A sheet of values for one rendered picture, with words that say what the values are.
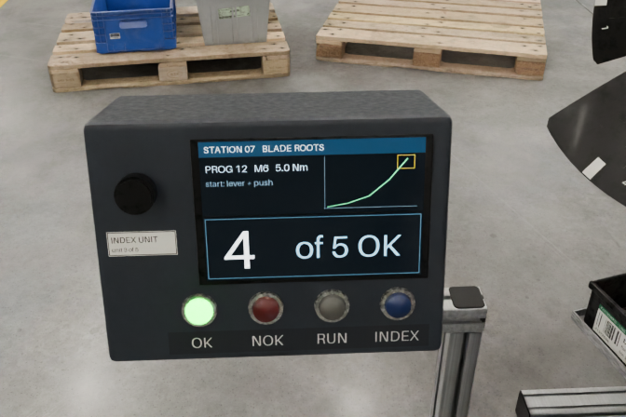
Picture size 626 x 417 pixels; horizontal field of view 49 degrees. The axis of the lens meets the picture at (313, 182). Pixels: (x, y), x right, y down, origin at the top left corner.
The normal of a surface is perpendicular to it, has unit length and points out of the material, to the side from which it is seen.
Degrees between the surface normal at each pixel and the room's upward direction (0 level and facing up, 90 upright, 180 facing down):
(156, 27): 90
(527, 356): 0
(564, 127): 57
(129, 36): 90
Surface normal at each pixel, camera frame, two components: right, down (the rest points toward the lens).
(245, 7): 0.16, 0.61
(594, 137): -0.61, -0.18
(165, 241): 0.04, 0.30
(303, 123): 0.04, -0.09
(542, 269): 0.00, -0.84
